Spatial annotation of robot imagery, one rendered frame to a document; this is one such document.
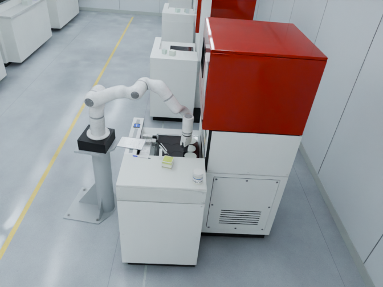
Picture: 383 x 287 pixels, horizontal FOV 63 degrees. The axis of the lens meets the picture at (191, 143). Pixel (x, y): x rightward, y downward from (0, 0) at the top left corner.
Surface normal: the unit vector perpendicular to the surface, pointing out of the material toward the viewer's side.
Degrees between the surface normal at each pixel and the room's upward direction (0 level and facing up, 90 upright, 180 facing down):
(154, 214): 90
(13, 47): 90
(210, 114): 90
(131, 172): 0
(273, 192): 90
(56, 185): 0
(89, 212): 0
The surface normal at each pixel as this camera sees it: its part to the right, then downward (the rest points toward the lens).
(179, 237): 0.01, 0.58
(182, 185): 0.07, -0.81
